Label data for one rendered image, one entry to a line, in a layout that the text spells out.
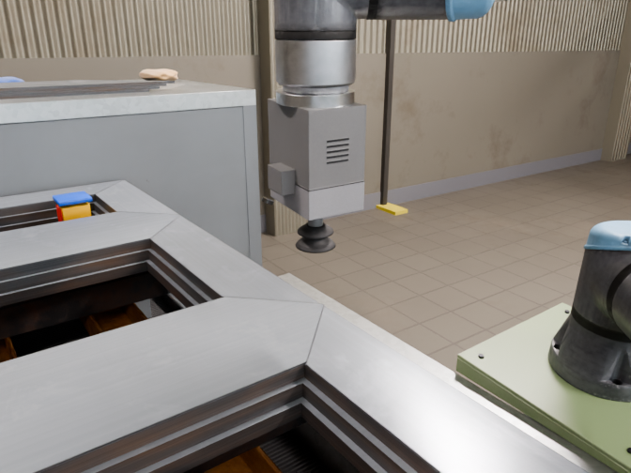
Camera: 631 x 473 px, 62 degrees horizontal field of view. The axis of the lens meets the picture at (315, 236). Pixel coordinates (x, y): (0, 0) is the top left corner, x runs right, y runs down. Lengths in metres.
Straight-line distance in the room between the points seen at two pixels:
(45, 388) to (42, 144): 0.81
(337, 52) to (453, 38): 3.85
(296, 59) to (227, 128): 0.97
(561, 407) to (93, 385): 0.59
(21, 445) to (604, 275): 0.68
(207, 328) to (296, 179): 0.21
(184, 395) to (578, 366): 0.56
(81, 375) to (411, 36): 3.66
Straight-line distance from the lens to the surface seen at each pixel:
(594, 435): 0.80
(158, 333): 0.62
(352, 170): 0.51
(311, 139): 0.48
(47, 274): 0.88
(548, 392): 0.84
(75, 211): 1.11
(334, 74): 0.49
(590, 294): 0.82
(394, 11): 0.50
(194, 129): 1.40
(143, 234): 0.93
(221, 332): 0.60
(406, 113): 4.02
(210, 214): 1.47
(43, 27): 2.93
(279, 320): 0.62
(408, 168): 4.14
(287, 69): 0.49
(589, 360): 0.84
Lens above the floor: 1.17
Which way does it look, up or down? 20 degrees down
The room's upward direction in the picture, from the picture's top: straight up
